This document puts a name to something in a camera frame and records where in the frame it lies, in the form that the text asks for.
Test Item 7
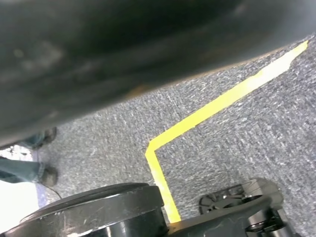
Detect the yellow floor tape torn end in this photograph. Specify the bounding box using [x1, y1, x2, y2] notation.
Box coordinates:
[145, 39, 308, 224]

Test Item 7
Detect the black perforated robot part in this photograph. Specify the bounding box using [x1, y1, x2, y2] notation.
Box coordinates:
[0, 182, 170, 237]

